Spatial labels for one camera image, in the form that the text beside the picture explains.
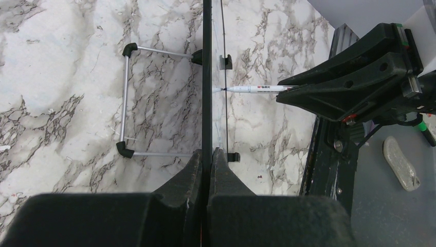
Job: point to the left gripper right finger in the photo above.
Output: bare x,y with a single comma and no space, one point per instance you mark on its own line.
238,217

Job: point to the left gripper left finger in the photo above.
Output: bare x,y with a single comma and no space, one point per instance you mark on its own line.
169,216

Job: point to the white marker pen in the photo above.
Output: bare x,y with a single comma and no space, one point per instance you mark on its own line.
258,89

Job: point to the black aluminium mounting rail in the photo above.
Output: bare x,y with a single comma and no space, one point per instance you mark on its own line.
332,159

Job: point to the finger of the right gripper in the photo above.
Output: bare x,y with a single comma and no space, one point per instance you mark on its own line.
337,92
380,40

